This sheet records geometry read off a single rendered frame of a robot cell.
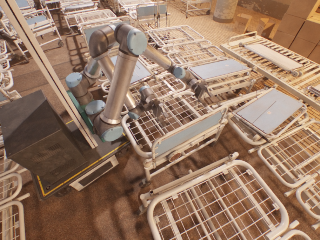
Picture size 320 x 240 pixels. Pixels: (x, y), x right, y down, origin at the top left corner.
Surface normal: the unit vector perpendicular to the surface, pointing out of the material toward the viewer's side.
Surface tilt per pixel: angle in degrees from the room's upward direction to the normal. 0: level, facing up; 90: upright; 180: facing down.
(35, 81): 0
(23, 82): 0
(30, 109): 0
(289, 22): 90
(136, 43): 83
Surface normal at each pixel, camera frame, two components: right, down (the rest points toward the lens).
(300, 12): -0.78, 0.48
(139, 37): 0.67, 0.50
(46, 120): 0.00, -0.64
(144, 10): 0.36, 0.72
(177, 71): -0.55, 0.02
